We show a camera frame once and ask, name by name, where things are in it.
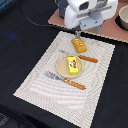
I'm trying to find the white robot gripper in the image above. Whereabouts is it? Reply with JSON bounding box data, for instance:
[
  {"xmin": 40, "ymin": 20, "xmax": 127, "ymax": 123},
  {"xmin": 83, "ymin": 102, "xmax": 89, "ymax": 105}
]
[{"xmin": 64, "ymin": 0, "xmax": 118, "ymax": 33}]

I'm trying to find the orange toy bread loaf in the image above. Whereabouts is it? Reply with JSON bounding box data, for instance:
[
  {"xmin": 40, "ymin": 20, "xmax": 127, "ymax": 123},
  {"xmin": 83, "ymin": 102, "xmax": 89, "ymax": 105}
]
[{"xmin": 71, "ymin": 38, "xmax": 87, "ymax": 53}]

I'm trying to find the yellow toy butter box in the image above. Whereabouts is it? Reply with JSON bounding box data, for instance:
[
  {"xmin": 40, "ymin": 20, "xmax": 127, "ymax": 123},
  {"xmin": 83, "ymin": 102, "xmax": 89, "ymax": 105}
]
[{"xmin": 68, "ymin": 56, "xmax": 78, "ymax": 75}]

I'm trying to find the grey toy pot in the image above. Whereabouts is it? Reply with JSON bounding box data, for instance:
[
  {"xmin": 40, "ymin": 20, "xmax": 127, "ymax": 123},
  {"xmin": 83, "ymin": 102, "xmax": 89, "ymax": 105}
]
[{"xmin": 55, "ymin": 0, "xmax": 68, "ymax": 18}]

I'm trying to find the beige bowl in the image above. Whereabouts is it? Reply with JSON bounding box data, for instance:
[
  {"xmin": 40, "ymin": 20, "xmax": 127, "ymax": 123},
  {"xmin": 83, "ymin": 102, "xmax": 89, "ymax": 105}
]
[{"xmin": 119, "ymin": 5, "xmax": 128, "ymax": 30}]

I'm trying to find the round wooden plate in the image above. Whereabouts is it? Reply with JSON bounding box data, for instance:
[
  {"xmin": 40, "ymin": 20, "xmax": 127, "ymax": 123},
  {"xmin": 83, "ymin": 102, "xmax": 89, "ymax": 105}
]
[{"xmin": 56, "ymin": 55, "xmax": 83, "ymax": 79}]

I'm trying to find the white woven placemat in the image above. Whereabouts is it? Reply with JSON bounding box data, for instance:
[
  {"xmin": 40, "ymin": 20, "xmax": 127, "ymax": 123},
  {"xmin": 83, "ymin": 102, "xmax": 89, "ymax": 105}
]
[{"xmin": 14, "ymin": 31, "xmax": 115, "ymax": 128}]

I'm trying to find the toy knife wooden handle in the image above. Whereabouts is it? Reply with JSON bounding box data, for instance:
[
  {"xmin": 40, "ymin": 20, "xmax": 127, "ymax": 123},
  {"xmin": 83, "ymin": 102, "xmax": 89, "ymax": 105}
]
[{"xmin": 58, "ymin": 49, "xmax": 99, "ymax": 64}]

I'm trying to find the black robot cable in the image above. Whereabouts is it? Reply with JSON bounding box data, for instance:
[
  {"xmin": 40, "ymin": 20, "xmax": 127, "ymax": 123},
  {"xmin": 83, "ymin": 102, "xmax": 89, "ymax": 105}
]
[{"xmin": 18, "ymin": 0, "xmax": 68, "ymax": 29}]

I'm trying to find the toy fork wooden handle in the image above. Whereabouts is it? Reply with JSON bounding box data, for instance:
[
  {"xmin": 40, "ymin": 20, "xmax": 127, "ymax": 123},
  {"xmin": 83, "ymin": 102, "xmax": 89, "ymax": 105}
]
[{"xmin": 44, "ymin": 71, "xmax": 86, "ymax": 90}]

